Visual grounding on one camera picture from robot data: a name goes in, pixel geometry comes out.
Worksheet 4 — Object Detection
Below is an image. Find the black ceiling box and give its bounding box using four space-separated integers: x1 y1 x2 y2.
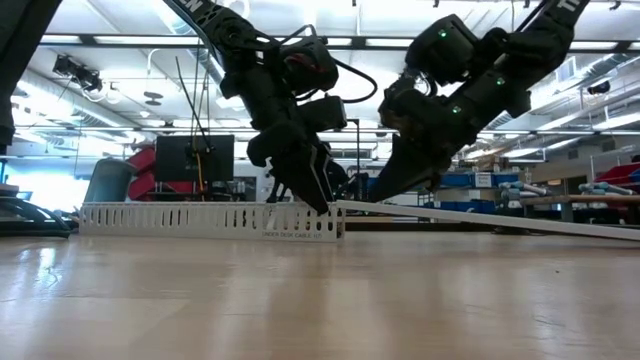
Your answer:
586 79 612 97

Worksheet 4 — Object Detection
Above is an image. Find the white raceway cover strip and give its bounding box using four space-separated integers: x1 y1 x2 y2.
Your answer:
335 199 640 243

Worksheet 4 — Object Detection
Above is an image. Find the red zigzag panel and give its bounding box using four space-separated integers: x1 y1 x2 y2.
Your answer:
125 145 199 203

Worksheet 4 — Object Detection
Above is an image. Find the tall black station frame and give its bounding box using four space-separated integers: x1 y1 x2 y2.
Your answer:
344 117 362 201

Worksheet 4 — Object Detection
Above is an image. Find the black ceiling-mounted device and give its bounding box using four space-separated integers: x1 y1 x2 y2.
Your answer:
52 53 104 94

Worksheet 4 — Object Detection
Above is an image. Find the wooden workbench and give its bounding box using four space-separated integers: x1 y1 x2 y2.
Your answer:
519 193 640 224

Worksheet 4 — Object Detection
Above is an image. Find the grey foam roll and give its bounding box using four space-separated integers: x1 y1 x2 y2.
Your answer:
578 181 627 197
498 180 550 200

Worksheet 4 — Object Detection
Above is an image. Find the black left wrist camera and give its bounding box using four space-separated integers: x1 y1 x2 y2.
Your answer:
279 35 340 97

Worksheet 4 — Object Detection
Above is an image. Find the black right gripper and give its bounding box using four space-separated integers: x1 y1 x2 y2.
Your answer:
368 74 481 204

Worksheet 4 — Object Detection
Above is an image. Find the black monitor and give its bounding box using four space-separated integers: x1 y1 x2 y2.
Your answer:
154 134 235 184

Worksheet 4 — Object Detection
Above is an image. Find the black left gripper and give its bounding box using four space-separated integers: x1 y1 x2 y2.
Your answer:
219 52 349 216

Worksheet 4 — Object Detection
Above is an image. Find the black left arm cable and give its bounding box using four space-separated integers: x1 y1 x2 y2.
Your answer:
269 23 379 105

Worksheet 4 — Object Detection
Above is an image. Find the black aluminium frame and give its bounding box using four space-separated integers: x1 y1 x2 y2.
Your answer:
343 219 640 236

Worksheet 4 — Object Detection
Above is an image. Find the white slotted cable raceway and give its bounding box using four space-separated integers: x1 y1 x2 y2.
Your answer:
78 200 346 244

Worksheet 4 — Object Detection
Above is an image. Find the red storage bin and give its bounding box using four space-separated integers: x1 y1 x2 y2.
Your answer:
594 162 640 186

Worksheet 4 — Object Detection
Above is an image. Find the black looped cable bundle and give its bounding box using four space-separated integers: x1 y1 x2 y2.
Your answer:
0 183 74 240

